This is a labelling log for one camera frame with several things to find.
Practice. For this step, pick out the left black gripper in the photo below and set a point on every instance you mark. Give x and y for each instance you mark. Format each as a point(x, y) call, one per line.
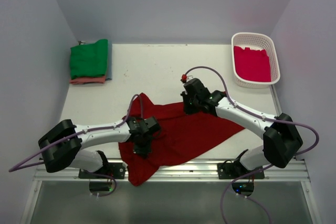
point(144, 151)

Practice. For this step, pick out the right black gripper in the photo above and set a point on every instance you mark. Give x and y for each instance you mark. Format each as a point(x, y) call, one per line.
point(188, 110)

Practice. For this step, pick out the dark red t-shirt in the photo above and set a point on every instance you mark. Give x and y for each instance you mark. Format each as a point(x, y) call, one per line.
point(183, 137)

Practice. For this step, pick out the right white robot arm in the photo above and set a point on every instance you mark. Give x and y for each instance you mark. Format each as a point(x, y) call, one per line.
point(280, 137)

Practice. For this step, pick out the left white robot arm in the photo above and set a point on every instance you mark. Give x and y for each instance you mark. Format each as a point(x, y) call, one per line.
point(69, 145)

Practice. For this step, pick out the magenta t-shirt in basket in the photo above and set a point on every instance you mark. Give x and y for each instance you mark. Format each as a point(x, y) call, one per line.
point(252, 65)

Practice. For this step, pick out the grey-blue folded t-shirt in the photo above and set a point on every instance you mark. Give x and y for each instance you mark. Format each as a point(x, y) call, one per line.
point(109, 66)

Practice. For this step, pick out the pink folded t-shirt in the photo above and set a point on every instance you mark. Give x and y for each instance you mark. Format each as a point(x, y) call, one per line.
point(87, 80)

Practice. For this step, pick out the white plastic basket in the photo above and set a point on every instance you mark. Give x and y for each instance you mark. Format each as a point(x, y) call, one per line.
point(256, 41)

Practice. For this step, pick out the green folded t-shirt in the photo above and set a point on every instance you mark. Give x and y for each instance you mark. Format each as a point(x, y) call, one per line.
point(89, 60)

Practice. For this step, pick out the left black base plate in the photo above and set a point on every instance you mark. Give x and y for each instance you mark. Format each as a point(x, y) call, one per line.
point(117, 172)

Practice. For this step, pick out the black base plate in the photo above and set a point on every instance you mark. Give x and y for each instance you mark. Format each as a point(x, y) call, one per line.
point(117, 172)
point(230, 169)

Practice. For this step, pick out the aluminium mounting rail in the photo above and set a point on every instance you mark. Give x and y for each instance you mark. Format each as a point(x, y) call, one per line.
point(197, 170)

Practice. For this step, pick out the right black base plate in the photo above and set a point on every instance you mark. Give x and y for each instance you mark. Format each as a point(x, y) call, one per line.
point(230, 169)

